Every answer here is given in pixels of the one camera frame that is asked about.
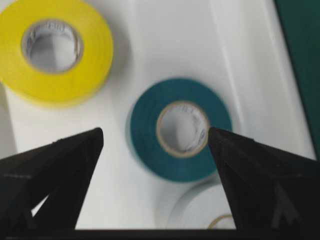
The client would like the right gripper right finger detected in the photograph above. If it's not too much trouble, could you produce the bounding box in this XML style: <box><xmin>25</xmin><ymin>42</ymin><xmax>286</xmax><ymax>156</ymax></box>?
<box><xmin>208</xmin><ymin>127</ymin><xmax>320</xmax><ymax>240</ymax></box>

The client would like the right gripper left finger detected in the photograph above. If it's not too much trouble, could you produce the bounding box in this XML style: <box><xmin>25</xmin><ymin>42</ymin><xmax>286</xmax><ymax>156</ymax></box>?
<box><xmin>0</xmin><ymin>127</ymin><xmax>104</xmax><ymax>239</ymax></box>

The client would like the white tape roll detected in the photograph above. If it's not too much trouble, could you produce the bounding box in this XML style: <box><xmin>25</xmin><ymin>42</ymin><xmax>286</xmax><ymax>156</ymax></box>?
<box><xmin>163</xmin><ymin>183</ymin><xmax>236</xmax><ymax>230</ymax></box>

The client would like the teal tape roll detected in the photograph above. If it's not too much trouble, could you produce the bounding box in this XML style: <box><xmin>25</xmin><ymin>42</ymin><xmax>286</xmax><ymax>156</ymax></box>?
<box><xmin>129</xmin><ymin>77</ymin><xmax>233</xmax><ymax>183</ymax></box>

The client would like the yellow tape roll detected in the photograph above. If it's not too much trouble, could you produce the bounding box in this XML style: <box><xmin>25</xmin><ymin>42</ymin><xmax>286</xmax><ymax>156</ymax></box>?
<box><xmin>0</xmin><ymin>0</ymin><xmax>114</xmax><ymax>106</ymax></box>

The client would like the white plastic case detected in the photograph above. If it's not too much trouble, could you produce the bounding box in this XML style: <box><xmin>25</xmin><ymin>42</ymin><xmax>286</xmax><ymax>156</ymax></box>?
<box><xmin>0</xmin><ymin>0</ymin><xmax>316</xmax><ymax>229</ymax></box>

